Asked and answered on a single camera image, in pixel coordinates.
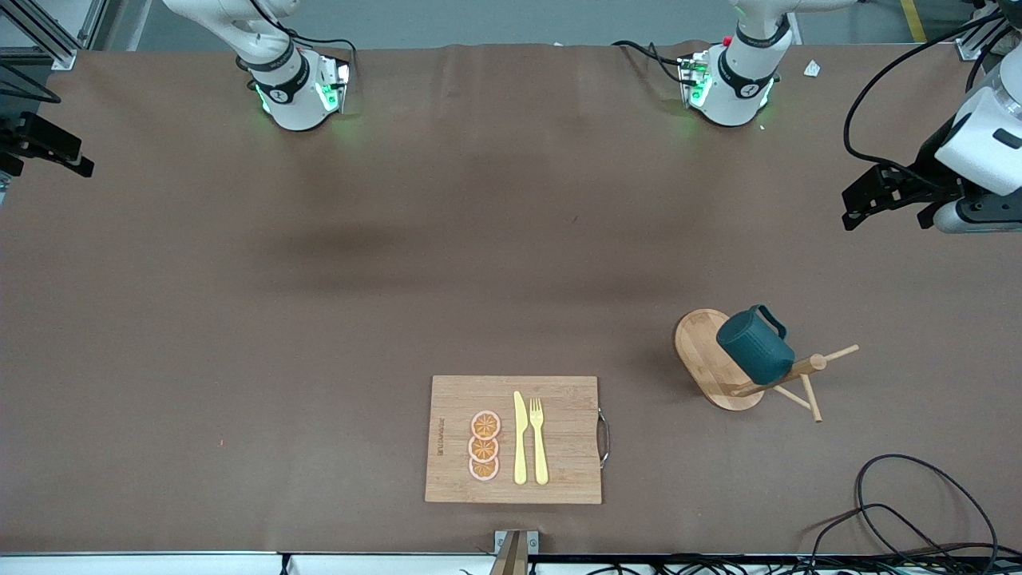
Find teal cup with handle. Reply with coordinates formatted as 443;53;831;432
716;304;796;386

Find wooden mug rack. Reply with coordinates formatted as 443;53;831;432
675;309;860;422

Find brown table cover mat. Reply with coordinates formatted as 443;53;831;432
0;44;1022;556

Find bamboo cutting board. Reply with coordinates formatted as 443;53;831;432
425;375;612;505

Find yellow plastic fork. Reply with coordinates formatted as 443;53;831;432
529;398;550;486

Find yellow plastic knife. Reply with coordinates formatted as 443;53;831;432
513;391;529;486

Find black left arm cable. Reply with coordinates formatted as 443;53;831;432
845;12;1022;173

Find aluminium frame profile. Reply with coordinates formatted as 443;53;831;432
0;0;81;71
956;0;1022;61

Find black cable loop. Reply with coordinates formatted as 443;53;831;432
813;503;1022;575
854;454;1000;560

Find black base cable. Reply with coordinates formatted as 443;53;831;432
611;40;689;85

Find white table edge rail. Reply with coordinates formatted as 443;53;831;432
0;551;1022;575

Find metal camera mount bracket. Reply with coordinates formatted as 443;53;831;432
493;529;540;575

